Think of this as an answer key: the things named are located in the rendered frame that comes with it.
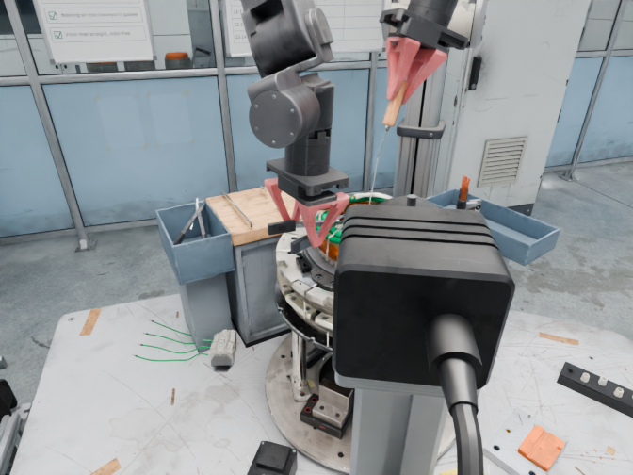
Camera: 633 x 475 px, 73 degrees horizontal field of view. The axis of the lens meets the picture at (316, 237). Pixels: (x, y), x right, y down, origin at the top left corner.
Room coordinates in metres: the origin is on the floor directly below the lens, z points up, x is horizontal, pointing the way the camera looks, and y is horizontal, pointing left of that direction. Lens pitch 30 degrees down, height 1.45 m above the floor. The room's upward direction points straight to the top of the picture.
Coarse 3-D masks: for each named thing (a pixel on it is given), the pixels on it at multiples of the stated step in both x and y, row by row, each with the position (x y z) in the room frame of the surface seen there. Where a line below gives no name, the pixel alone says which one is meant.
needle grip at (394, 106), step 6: (402, 84) 0.59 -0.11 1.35; (402, 90) 0.59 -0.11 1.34; (396, 96) 0.59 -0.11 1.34; (402, 96) 0.59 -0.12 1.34; (390, 102) 0.59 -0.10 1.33; (396, 102) 0.58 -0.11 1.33; (390, 108) 0.58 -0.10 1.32; (396, 108) 0.58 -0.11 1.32; (390, 114) 0.58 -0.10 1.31; (396, 114) 0.58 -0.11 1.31; (384, 120) 0.58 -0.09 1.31; (390, 120) 0.58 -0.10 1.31; (396, 120) 0.59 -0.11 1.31
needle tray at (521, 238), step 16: (448, 192) 0.90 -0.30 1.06; (448, 208) 0.89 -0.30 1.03; (480, 208) 0.85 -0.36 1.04; (496, 208) 0.82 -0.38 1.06; (496, 224) 0.81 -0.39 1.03; (512, 224) 0.79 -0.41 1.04; (528, 224) 0.76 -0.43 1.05; (544, 224) 0.74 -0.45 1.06; (496, 240) 0.71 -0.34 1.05; (512, 240) 0.68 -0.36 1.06; (528, 240) 0.74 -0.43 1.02; (544, 240) 0.69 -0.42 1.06; (512, 256) 0.68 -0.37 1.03; (528, 256) 0.66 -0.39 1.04
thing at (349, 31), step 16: (320, 0) 2.89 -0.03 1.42; (336, 0) 2.92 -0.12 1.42; (352, 0) 2.95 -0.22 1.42; (368, 0) 2.98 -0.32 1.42; (240, 16) 2.74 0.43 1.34; (336, 16) 2.92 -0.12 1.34; (352, 16) 2.95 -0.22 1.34; (368, 16) 2.98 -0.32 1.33; (240, 32) 2.74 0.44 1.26; (336, 32) 2.92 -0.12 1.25; (352, 32) 2.95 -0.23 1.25; (368, 32) 2.98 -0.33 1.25; (240, 48) 2.74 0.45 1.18; (336, 48) 2.92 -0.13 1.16; (352, 48) 2.95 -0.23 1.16; (368, 48) 2.98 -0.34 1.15
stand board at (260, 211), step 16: (240, 192) 0.89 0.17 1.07; (256, 192) 0.89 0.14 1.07; (224, 208) 0.81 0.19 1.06; (240, 208) 0.81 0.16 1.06; (256, 208) 0.81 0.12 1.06; (272, 208) 0.81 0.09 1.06; (288, 208) 0.81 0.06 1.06; (224, 224) 0.74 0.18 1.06; (240, 224) 0.74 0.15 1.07; (256, 224) 0.74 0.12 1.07; (240, 240) 0.70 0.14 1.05
